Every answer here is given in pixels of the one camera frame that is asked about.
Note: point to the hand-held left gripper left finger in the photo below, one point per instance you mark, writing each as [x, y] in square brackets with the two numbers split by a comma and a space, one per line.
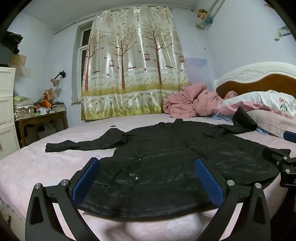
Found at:
[86, 180]

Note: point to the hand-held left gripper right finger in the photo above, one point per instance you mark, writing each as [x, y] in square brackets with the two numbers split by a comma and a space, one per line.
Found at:
[208, 180]

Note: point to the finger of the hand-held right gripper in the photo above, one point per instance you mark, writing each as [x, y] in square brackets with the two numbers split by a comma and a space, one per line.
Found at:
[291, 136]
[275, 154]

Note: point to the black coat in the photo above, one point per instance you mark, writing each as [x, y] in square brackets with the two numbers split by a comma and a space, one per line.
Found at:
[161, 162]

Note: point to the pink pillow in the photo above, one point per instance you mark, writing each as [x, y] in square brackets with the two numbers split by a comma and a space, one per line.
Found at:
[272, 122]

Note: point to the white floral pillow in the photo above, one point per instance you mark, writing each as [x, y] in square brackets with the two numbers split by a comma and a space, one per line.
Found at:
[266, 99]

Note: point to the bed with pink sheet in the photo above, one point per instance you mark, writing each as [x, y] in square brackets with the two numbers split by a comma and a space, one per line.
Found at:
[34, 162]

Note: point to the light blue cloth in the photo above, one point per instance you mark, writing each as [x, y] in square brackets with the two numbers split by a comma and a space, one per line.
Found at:
[219, 117]

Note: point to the white and wooden headboard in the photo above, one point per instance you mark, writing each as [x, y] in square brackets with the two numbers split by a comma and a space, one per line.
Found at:
[259, 78]

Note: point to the wooden side table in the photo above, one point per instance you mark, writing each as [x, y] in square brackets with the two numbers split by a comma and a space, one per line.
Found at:
[41, 120]

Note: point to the pink quilt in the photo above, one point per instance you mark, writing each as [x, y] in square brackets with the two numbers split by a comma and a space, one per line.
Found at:
[192, 102]

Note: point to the orange toy clutter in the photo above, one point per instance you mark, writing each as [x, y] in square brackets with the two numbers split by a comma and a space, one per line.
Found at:
[45, 102]

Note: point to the white drawer cabinet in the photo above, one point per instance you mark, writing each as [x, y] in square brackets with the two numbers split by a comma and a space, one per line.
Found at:
[7, 111]

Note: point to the black clamp desk lamp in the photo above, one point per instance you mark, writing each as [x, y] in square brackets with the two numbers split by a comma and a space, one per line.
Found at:
[57, 77]

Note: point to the tree print curtain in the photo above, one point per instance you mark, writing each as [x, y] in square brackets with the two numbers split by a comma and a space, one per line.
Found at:
[134, 69]

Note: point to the cardboard box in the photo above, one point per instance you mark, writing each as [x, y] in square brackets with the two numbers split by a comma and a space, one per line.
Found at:
[18, 60]

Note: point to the hanging doll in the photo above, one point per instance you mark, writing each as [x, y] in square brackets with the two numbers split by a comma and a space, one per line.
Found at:
[204, 16]

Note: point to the black bag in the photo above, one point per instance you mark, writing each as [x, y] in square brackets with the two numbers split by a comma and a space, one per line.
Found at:
[9, 46]

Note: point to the small wall picture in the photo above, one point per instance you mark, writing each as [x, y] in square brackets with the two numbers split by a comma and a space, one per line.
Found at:
[282, 32]

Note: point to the pale wall poster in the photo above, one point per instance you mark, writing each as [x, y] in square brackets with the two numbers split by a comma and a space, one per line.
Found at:
[196, 74]

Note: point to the white frame window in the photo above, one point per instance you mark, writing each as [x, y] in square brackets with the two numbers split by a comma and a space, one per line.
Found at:
[81, 58]

